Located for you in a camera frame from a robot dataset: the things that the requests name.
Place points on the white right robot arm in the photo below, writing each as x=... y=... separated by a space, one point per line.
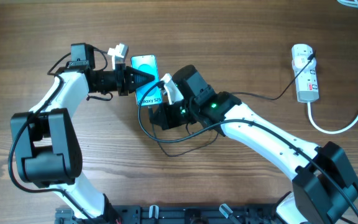
x=325 y=184

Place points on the white charger plug adapter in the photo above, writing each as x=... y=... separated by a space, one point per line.
x=305 y=62

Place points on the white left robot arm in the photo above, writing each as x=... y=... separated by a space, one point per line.
x=45 y=155

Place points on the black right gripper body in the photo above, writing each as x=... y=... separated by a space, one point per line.
x=178 y=114

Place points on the white power strip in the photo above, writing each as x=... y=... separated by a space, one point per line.
x=305 y=80

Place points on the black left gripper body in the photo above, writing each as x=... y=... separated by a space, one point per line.
x=109 y=81

